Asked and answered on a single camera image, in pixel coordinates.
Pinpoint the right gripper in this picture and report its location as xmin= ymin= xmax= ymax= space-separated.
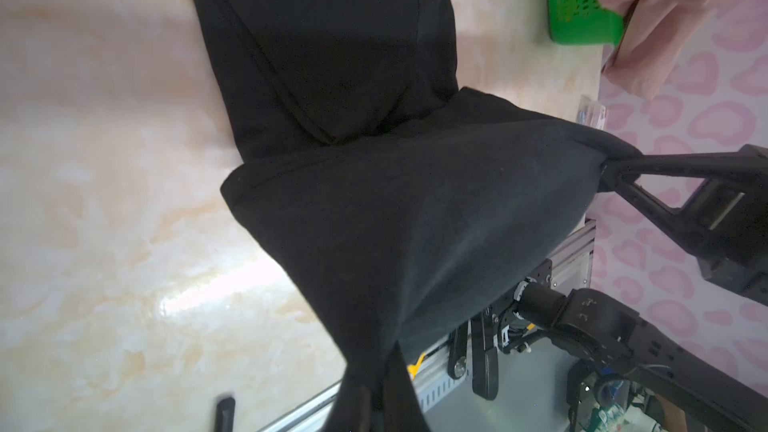
xmin=599 ymin=145 xmax=767 ymax=305

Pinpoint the pink garment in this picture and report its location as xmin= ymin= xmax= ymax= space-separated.
xmin=598 ymin=0 xmax=730 ymax=99

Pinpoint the black marker pen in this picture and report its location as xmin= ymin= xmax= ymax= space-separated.
xmin=213 ymin=396 xmax=236 ymax=432

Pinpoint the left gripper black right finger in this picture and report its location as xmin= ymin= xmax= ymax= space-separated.
xmin=382 ymin=344 xmax=430 ymax=432

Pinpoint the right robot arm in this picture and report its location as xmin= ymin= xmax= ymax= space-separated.
xmin=514 ymin=145 xmax=767 ymax=431

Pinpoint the black shirt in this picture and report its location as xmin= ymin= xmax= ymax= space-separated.
xmin=194 ymin=0 xmax=639 ymax=431

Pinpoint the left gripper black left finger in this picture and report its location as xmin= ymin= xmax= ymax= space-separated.
xmin=322 ymin=377 xmax=372 ymax=432

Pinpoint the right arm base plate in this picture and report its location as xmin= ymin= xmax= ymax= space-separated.
xmin=527 ymin=258 xmax=552 ymax=288

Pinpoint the green plastic laundry basket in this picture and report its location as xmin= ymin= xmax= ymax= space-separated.
xmin=547 ymin=0 xmax=624 ymax=46

